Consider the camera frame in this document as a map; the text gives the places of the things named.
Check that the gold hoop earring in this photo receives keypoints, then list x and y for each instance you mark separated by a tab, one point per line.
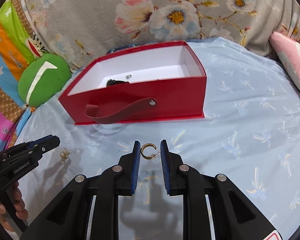
149	151

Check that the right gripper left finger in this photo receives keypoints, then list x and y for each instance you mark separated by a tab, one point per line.
88	208

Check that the green plush pillow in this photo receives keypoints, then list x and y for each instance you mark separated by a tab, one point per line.
42	79

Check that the colourful cartoon bedsheet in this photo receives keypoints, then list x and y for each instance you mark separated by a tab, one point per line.
20	45

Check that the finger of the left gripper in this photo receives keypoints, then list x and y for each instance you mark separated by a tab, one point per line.
43	145

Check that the dark red box handle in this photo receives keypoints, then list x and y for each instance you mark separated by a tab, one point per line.
111	114

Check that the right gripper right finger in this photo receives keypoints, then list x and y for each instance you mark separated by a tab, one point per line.
213	207

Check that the pink white pillow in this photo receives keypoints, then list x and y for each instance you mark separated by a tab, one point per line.
288	52

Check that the gold pearl drop earring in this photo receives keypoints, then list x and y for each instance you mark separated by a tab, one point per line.
64	155

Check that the grey floral blanket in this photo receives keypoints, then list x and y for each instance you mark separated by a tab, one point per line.
82	30

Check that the light blue palm cloth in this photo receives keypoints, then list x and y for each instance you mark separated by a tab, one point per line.
250	133

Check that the red open box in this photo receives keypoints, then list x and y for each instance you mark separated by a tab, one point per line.
170	72

